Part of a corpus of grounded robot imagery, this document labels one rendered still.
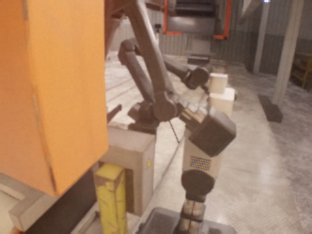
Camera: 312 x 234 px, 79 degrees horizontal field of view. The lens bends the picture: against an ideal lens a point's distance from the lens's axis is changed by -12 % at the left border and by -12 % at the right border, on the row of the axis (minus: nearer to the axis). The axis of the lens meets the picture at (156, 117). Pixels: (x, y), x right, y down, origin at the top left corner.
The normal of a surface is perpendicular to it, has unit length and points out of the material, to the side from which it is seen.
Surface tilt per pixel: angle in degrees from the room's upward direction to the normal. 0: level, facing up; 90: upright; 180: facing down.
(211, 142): 90
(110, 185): 90
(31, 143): 90
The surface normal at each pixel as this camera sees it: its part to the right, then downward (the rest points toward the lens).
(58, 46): 0.94, 0.16
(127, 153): -0.33, 0.36
